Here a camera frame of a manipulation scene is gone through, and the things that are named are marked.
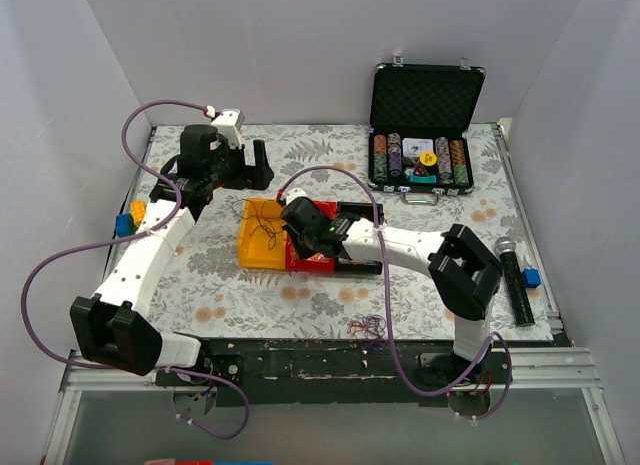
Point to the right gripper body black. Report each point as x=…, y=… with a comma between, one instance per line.
x=293, y=240

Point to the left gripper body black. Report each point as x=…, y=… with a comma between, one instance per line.
x=247, y=166

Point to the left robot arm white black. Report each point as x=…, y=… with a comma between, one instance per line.
x=111, y=327

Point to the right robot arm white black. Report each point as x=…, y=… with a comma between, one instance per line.
x=465, y=272

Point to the floral patterned table mat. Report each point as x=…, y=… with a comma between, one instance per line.
x=205, y=292

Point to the red plastic bin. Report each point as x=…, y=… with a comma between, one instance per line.
x=317, y=263

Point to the yellow plastic bin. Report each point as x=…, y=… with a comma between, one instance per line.
x=261, y=241

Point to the black plastic bin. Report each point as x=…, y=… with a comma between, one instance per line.
x=343, y=265

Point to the stacked colourful toy bricks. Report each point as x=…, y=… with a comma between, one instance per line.
x=126, y=224

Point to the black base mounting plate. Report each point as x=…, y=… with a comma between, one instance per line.
x=334, y=371

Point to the black poker chip case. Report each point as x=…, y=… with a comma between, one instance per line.
x=419, y=117

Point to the black handheld microphone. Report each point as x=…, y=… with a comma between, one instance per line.
x=520, y=305

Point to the small blue block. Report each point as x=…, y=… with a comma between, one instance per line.
x=531, y=278

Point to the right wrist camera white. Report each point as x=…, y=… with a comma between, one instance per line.
x=285, y=197

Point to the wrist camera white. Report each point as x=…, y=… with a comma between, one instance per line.
x=285, y=197
x=228, y=123

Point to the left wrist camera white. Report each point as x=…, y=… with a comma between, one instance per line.
x=228, y=123

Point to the aluminium frame rail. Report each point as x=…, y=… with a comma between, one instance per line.
x=533, y=368

